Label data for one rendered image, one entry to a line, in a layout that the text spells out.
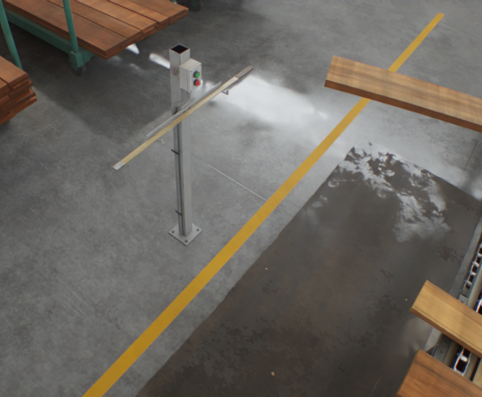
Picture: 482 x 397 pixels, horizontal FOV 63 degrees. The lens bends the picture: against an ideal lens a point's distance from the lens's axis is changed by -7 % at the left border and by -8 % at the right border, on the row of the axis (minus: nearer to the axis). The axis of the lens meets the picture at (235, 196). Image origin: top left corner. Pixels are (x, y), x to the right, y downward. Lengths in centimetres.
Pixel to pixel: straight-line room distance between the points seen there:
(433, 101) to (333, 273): 116
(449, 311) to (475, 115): 124
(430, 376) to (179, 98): 146
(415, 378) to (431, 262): 149
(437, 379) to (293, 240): 144
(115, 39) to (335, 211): 209
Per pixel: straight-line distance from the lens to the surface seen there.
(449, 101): 259
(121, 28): 363
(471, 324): 176
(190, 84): 178
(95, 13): 391
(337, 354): 245
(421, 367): 160
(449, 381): 163
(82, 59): 359
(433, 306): 171
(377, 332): 258
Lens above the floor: 224
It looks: 51 degrees down
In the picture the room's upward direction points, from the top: 6 degrees clockwise
